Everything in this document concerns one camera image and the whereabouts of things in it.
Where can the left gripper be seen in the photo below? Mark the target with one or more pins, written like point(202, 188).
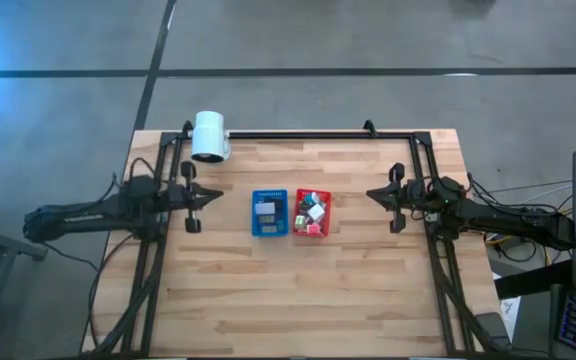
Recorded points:
point(193, 222)

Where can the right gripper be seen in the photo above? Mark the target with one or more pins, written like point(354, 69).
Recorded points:
point(398, 222)

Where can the blue plastic basket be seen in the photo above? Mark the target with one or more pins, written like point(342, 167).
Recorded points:
point(254, 227)

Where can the white digital clock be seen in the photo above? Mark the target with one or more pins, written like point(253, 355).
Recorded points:
point(264, 208)

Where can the red plastic basket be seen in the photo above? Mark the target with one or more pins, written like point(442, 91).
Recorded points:
point(325, 230)

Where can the grey and white charger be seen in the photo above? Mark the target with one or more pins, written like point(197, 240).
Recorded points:
point(299, 220)

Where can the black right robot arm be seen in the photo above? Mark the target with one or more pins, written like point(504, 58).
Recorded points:
point(513, 220)

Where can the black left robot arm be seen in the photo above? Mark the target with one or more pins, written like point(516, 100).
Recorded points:
point(88, 215)

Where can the black flat device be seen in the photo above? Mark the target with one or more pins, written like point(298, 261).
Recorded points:
point(492, 327)

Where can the white paper sheet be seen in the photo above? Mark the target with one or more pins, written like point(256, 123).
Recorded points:
point(510, 310)

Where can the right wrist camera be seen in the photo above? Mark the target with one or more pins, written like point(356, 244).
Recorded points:
point(414, 194)

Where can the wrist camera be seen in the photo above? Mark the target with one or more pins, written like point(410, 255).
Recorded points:
point(177, 194)
point(414, 194)

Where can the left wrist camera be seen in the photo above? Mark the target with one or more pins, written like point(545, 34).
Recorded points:
point(177, 194)

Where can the black aluminium table frame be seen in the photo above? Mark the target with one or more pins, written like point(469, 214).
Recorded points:
point(293, 135)

